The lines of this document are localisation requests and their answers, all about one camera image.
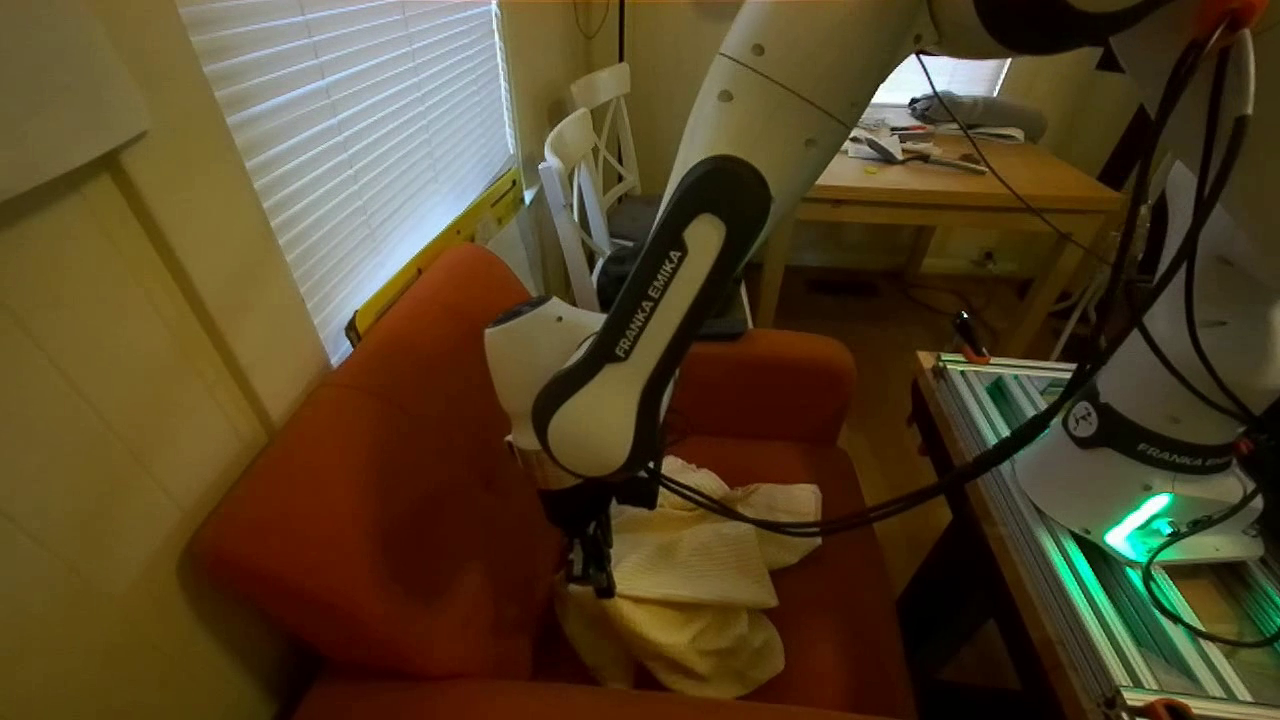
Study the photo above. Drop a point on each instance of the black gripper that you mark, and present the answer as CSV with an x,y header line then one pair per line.
x,y
586,508

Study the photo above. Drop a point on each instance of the yellow white striped towel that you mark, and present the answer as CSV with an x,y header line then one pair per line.
x,y
693,562

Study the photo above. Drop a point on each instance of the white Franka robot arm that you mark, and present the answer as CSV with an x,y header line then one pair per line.
x,y
785,94

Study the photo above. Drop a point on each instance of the orange upholstered armchair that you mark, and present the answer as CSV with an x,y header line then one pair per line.
x,y
387,532

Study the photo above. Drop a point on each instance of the yellow spirit level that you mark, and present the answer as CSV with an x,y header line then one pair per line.
x,y
442,244

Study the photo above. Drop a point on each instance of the red black hand clamp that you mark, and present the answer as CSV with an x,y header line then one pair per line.
x,y
964,333

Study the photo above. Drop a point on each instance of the white window blinds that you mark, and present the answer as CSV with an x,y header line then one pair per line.
x,y
362,134

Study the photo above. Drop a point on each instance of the light wooden table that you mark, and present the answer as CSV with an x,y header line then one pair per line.
x,y
962,192

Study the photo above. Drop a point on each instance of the bright rear window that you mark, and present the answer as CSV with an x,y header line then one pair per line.
x,y
932,81

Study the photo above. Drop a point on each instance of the grey folded cloth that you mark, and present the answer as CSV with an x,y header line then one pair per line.
x,y
981,114

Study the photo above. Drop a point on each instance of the aluminium frame robot table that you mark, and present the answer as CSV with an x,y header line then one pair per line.
x,y
994,443

